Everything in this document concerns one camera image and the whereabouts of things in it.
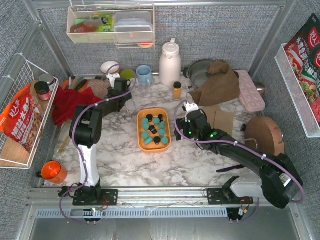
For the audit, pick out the pink egg tray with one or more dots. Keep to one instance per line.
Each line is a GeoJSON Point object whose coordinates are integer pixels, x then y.
{"type": "Point", "coordinates": [249, 95]}

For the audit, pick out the orange plate with utensils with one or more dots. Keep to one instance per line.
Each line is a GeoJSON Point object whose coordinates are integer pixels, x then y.
{"type": "Point", "coordinates": [78, 84]}

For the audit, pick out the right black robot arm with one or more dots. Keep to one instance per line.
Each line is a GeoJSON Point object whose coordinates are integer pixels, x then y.
{"type": "Point", "coordinates": [281, 183]}

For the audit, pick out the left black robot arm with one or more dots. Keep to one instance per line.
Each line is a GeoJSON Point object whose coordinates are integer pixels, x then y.
{"type": "Point", "coordinates": [86, 127]}

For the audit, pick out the silver lidded jar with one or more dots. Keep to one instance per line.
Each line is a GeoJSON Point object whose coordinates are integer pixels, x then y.
{"type": "Point", "coordinates": [49, 79]}

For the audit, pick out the round wooden board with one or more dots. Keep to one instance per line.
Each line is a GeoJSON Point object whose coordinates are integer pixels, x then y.
{"type": "Point", "coordinates": [264, 135]}

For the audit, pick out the white side rack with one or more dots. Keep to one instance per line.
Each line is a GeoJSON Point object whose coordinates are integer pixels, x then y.
{"type": "Point", "coordinates": [302, 107]}

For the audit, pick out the teal capsule numbered three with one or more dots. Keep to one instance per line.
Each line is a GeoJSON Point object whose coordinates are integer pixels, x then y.
{"type": "Point", "coordinates": [148, 140]}

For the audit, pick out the clear wall shelf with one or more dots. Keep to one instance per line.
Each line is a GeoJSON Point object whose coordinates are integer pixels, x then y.
{"type": "Point", "coordinates": [94, 24]}

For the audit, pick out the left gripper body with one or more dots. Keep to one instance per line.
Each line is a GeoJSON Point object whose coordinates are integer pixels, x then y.
{"type": "Point", "coordinates": [119, 83]}

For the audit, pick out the clear drinking glass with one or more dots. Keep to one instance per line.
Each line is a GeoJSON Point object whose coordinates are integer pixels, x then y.
{"type": "Point", "coordinates": [144, 88]}

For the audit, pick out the orange storage basket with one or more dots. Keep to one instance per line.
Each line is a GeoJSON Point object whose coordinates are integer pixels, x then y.
{"type": "Point", "coordinates": [153, 148]}

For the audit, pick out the blue mug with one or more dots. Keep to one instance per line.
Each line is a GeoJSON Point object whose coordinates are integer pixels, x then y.
{"type": "Point", "coordinates": [144, 76]}

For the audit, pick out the orange round lid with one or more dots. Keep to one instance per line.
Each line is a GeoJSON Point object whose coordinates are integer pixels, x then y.
{"type": "Point", "coordinates": [53, 172]}

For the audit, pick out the dark lidded jar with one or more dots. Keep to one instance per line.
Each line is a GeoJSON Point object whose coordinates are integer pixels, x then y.
{"type": "Point", "coordinates": [42, 90]}

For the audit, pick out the green lidded cup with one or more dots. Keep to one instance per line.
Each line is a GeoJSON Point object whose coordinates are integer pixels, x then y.
{"type": "Point", "coordinates": [127, 74]}

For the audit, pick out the brown cloth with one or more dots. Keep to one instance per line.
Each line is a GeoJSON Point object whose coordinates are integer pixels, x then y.
{"type": "Point", "coordinates": [221, 86]}

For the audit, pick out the white thermos jug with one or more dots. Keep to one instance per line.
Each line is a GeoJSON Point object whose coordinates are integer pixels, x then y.
{"type": "Point", "coordinates": [170, 63]}

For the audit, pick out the white wire basket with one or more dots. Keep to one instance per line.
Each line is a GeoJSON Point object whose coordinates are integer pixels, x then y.
{"type": "Point", "coordinates": [12, 154]}

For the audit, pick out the red snack bag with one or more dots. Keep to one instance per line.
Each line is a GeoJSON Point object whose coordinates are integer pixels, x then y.
{"type": "Point", "coordinates": [19, 120]}

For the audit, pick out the orange juice bottle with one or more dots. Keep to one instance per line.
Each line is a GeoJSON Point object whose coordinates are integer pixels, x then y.
{"type": "Point", "coordinates": [177, 90]}

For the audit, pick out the orange striped white bowl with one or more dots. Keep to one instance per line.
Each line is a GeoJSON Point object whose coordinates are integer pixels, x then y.
{"type": "Point", "coordinates": [110, 68]}

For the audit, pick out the steel pot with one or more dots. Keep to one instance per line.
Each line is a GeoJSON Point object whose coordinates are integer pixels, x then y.
{"type": "Point", "coordinates": [197, 72]}

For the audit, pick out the brown cork mat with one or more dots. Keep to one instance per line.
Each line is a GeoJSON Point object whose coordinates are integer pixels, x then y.
{"type": "Point", "coordinates": [210, 112]}
{"type": "Point", "coordinates": [224, 121]}

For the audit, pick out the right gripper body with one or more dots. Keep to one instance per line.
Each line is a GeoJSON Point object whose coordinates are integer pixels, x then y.
{"type": "Point", "coordinates": [180, 128]}

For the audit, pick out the red satin cloth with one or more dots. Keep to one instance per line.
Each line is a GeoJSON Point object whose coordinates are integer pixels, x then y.
{"type": "Point", "coordinates": [66, 101]}

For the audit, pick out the clear plastic food box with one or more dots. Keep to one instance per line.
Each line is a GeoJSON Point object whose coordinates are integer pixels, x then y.
{"type": "Point", "coordinates": [133, 26]}

